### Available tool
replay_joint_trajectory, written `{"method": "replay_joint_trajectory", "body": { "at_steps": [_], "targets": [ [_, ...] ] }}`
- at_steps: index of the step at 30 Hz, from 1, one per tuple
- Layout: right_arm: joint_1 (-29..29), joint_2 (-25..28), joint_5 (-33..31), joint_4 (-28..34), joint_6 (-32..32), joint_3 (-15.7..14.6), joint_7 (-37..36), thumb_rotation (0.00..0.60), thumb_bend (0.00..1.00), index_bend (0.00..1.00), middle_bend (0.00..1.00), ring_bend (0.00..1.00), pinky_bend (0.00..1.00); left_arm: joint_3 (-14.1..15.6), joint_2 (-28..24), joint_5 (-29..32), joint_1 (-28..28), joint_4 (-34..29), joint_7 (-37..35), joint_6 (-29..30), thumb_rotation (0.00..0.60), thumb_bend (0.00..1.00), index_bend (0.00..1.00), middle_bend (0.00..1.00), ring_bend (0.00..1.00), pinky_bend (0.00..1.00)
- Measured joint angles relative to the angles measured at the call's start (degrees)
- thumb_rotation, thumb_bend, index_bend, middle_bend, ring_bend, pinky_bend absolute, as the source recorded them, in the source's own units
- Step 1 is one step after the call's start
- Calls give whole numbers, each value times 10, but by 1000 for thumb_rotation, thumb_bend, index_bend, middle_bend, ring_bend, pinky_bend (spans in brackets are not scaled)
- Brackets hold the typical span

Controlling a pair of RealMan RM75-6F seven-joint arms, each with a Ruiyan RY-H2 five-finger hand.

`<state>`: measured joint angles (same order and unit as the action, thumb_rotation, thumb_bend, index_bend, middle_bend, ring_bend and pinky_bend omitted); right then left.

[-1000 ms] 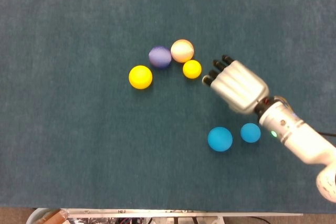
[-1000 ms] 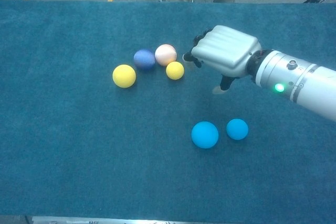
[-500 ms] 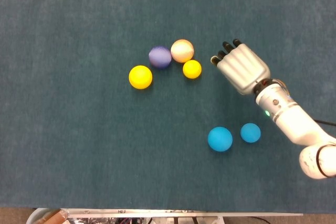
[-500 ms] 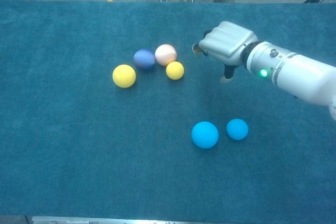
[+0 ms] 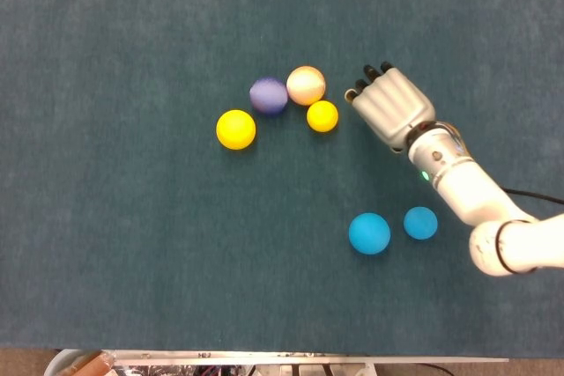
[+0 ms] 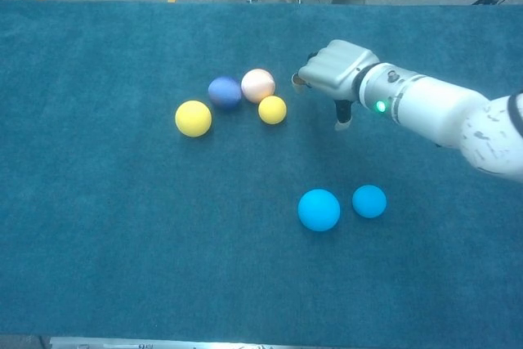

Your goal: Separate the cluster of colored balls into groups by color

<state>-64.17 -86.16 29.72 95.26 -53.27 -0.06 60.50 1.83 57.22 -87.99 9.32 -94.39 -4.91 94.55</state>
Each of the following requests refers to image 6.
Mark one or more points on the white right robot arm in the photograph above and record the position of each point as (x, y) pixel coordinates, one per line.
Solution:
(441, 108)

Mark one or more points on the aluminium frame rail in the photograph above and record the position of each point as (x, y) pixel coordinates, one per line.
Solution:
(163, 343)

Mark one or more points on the large yellow foam ball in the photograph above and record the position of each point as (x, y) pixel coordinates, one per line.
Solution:
(193, 118)

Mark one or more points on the peach foam ball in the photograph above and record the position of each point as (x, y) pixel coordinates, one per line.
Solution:
(257, 85)

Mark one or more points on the small yellow foam ball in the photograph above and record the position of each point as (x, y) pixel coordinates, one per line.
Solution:
(272, 110)

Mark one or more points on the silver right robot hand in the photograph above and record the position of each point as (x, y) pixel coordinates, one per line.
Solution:
(337, 65)

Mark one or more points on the large cyan foam ball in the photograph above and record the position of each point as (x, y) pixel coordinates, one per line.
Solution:
(318, 210)

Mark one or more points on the teal carpet table cover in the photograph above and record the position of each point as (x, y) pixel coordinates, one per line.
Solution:
(122, 242)

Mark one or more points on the purple foam ball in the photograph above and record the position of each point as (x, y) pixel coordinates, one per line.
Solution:
(224, 92)

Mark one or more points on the small cyan foam ball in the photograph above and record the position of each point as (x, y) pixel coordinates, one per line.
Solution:
(369, 201)

